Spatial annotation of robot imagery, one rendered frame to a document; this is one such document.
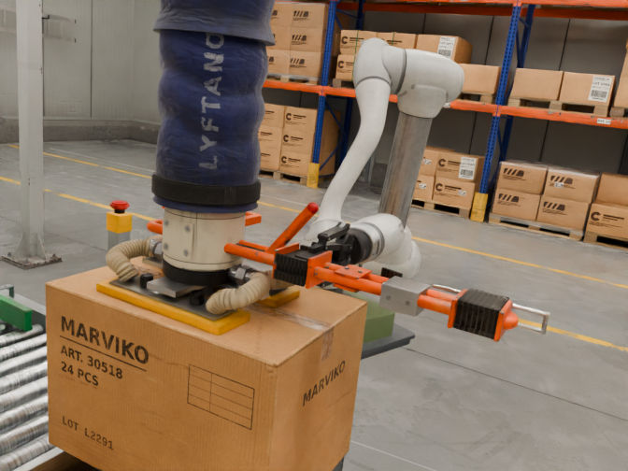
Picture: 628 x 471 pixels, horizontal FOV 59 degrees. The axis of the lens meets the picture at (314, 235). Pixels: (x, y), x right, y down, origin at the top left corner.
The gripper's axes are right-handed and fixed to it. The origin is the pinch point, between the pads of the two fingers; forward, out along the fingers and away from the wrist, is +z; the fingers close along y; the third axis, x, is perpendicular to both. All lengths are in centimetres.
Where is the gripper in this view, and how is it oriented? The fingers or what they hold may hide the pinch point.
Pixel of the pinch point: (308, 265)
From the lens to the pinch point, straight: 109.1
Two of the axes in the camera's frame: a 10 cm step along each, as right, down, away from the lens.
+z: -5.1, 1.8, -8.4
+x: -8.5, -2.2, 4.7
